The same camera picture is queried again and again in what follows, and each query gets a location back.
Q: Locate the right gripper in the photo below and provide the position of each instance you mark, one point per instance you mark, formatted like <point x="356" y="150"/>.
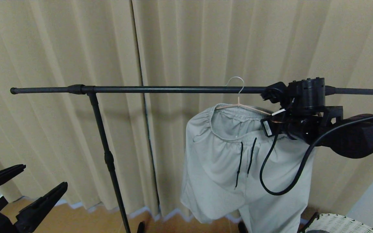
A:
<point x="287" y="127"/>

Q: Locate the pink clothes hanger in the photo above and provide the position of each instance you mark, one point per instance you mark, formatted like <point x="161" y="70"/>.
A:
<point x="241" y="105"/>

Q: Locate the pale grey shorts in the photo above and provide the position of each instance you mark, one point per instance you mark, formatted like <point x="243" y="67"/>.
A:
<point x="212" y="178"/>

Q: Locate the white laundry basket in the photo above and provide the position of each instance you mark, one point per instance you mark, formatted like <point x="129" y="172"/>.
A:
<point x="335" y="225"/>

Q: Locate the black clothes rack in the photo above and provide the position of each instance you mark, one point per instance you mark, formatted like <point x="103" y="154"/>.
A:
<point x="173" y="89"/>

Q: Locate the beige curtain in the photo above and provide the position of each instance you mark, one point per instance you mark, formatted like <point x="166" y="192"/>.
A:
<point x="60" y="42"/>

